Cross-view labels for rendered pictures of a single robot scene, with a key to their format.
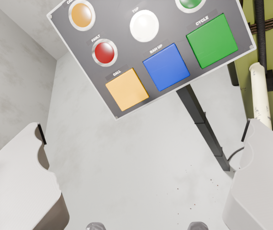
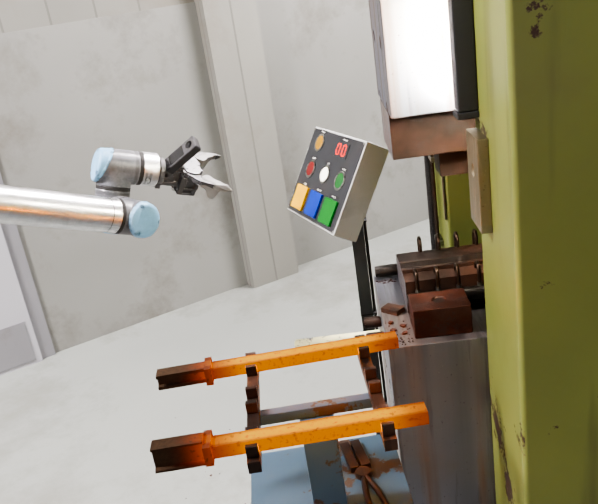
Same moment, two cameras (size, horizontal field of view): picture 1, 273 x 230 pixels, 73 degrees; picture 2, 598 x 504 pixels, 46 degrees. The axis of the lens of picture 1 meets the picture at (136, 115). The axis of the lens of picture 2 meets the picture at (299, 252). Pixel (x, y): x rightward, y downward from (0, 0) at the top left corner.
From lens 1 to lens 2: 196 cm
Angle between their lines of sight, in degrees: 43
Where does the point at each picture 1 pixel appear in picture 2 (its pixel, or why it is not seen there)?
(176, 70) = (313, 209)
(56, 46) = not seen: outside the picture
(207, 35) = (327, 205)
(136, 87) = (301, 199)
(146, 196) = (316, 389)
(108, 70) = (305, 178)
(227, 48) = (326, 220)
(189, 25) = (330, 193)
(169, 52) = (317, 197)
